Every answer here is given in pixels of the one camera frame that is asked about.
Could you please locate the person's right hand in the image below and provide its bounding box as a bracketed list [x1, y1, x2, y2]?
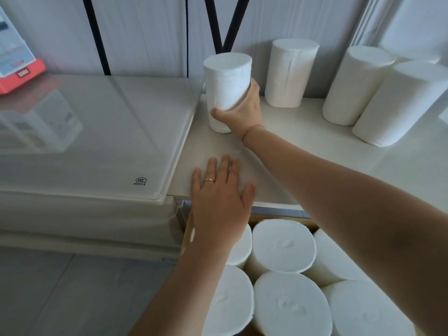
[209, 78, 265, 138]

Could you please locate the person's left hand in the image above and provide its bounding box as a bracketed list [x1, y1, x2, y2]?
[191, 154, 257, 242]

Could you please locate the white tissue roll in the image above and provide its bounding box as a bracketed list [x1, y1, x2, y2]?
[264, 38, 320, 109]
[383, 46, 441, 65]
[203, 52, 253, 134]
[352, 60, 448, 148]
[322, 45, 396, 126]

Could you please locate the person's right forearm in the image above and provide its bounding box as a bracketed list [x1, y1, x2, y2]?
[241, 126, 448, 336]

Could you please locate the person's left forearm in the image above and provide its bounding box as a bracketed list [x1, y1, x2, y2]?
[128, 237, 245, 336]

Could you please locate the pile of white paper rolls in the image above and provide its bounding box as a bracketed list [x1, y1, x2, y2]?
[191, 218, 426, 336]

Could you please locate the black metal bar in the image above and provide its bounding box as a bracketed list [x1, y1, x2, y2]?
[221, 0, 252, 54]
[81, 0, 112, 76]
[204, 0, 224, 54]

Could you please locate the orange and white box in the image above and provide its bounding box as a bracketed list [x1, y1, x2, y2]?
[0, 5, 47, 96]

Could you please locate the red string bracelet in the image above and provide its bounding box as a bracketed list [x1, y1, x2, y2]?
[242, 125, 266, 148]

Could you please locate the thin black cable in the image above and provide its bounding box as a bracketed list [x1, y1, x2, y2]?
[184, 0, 190, 78]

